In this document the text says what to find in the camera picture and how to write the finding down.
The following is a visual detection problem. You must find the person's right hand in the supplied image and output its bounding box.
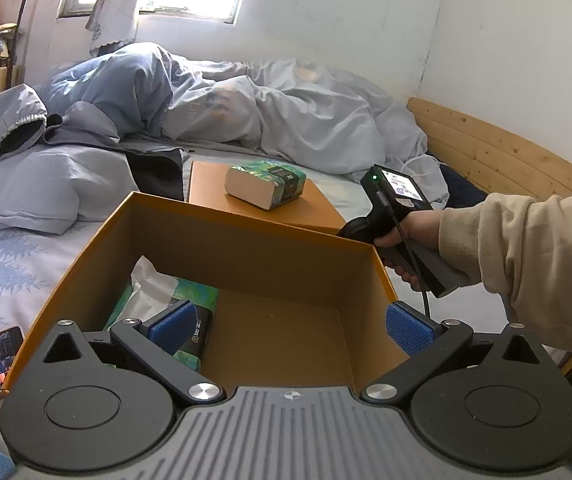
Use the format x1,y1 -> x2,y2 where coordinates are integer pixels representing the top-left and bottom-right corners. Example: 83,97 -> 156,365
374,210 -> 444,292

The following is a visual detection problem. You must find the wooden bed headboard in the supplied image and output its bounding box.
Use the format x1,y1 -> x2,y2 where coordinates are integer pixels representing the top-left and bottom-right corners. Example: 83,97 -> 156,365
407,98 -> 572,200

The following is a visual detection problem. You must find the open orange cardboard box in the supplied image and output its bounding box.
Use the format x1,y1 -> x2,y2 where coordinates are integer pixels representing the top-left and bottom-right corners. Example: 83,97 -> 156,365
7,193 -> 406,391

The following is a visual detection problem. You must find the grey-blue duvet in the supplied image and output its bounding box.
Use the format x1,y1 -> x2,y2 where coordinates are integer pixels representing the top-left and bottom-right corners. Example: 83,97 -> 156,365
35,40 -> 450,206

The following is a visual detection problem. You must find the green tissue pack on lid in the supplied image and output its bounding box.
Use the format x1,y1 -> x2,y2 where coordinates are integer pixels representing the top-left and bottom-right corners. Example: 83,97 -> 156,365
224,160 -> 307,211

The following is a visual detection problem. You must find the green tissue pack in box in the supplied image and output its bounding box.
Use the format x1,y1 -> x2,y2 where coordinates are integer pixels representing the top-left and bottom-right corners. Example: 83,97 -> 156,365
104,257 -> 220,372

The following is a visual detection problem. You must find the beige sleeved right forearm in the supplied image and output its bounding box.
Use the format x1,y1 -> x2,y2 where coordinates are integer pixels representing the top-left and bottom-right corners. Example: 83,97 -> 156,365
439,194 -> 572,351

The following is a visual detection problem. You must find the light blue jacket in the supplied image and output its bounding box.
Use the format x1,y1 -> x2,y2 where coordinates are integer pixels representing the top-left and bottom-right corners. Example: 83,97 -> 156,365
0,84 -> 186,234

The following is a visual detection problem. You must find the orange box lid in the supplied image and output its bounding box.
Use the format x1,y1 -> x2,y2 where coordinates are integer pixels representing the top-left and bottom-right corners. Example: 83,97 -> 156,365
188,160 -> 344,234

